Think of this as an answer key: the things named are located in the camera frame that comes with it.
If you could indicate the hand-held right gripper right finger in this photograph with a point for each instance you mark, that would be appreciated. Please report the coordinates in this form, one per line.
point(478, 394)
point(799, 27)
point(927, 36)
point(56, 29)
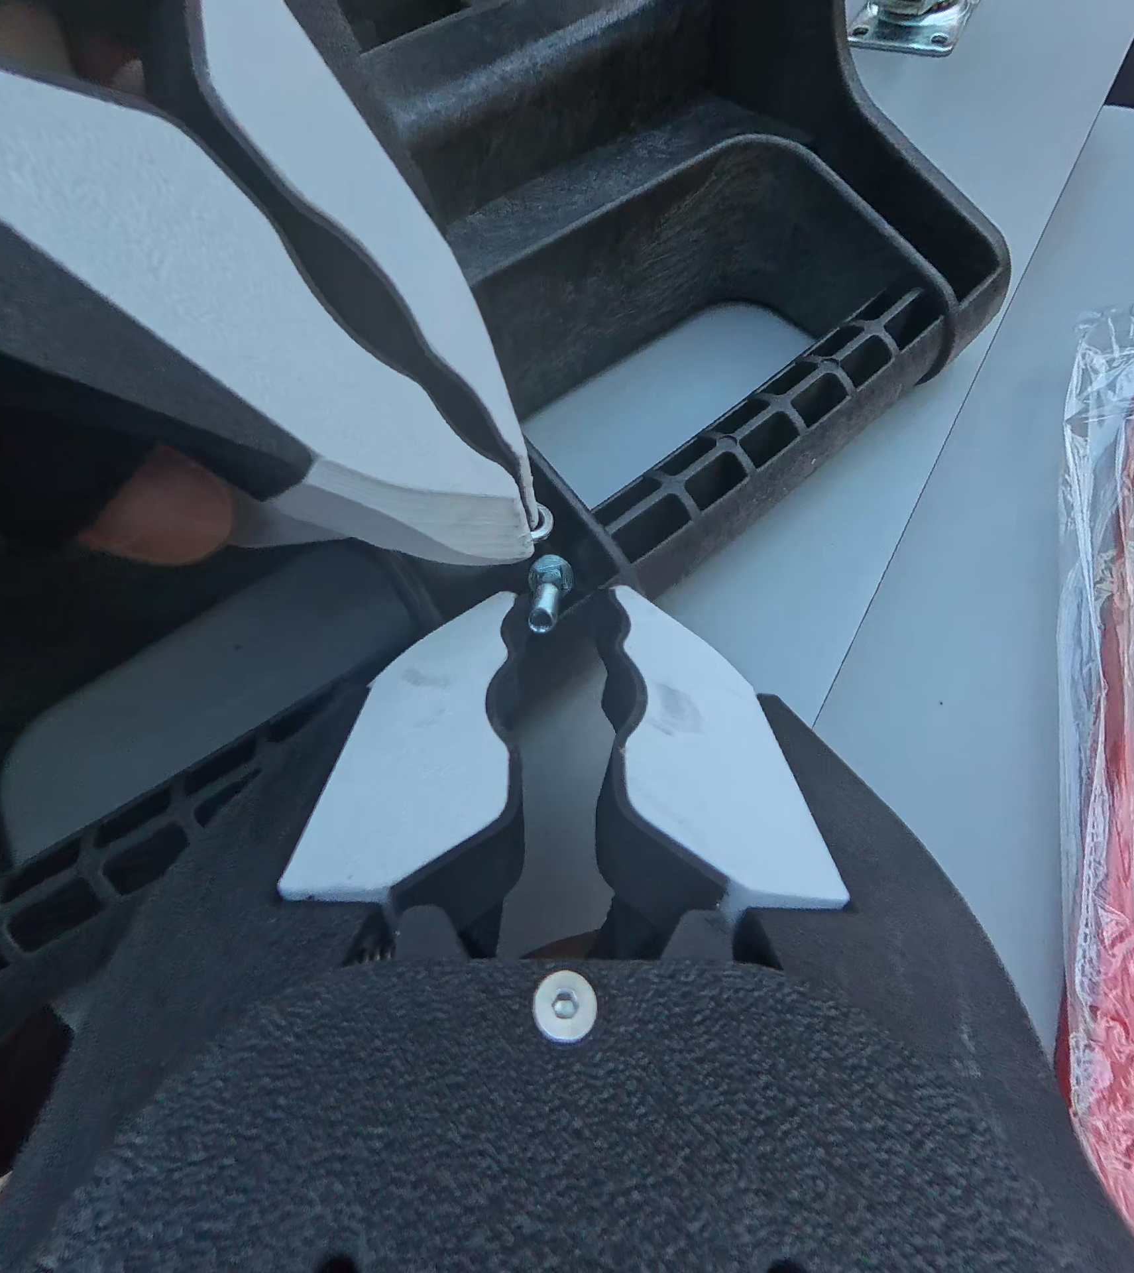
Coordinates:
point(716, 786)

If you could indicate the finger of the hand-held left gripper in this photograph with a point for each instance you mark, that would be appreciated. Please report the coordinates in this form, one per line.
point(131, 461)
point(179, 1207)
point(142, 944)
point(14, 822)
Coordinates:
point(378, 179)
point(129, 219)

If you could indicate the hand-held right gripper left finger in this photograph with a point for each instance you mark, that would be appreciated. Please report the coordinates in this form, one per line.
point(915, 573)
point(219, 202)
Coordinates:
point(418, 755)

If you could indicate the silver bolt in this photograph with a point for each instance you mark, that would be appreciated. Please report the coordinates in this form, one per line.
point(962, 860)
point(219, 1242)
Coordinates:
point(542, 607)

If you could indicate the black plastic moulded base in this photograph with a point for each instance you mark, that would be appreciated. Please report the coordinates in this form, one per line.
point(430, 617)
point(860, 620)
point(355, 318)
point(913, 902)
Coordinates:
point(626, 249)

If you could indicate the white desk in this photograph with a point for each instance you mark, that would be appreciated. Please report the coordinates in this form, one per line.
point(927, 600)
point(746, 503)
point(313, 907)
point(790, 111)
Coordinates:
point(925, 497)

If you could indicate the person's left hand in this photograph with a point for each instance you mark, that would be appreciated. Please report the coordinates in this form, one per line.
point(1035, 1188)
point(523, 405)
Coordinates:
point(164, 508)

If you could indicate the metal caster plate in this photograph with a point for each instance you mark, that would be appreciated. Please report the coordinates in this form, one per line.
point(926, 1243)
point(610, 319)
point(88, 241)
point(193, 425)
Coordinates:
point(901, 37)

